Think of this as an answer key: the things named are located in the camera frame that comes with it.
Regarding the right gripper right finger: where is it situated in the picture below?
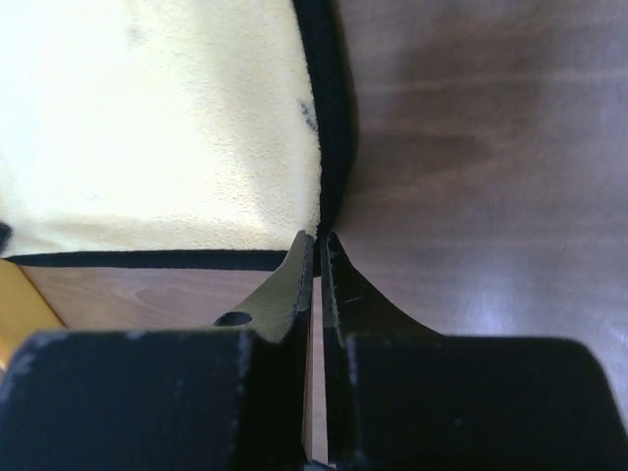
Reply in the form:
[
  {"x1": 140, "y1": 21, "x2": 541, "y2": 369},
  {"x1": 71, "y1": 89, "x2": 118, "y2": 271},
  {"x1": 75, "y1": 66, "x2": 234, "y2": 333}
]
[{"x1": 321, "y1": 235, "x2": 627, "y2": 470}]

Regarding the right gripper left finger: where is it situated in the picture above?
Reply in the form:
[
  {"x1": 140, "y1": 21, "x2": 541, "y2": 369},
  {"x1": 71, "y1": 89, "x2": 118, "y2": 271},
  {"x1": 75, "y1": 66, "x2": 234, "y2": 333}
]
[{"x1": 1, "y1": 234, "x2": 314, "y2": 470}]

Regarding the yellow towel black trim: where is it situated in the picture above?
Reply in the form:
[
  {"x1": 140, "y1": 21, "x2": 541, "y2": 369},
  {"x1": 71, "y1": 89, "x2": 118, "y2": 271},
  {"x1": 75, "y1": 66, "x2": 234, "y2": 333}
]
[{"x1": 1, "y1": 1, "x2": 355, "y2": 271}]

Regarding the yellow plastic bin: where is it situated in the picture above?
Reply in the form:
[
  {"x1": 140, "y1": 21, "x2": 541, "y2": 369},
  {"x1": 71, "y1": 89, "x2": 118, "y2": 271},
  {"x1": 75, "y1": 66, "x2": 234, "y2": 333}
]
[{"x1": 0, "y1": 260, "x2": 65, "y2": 371}]

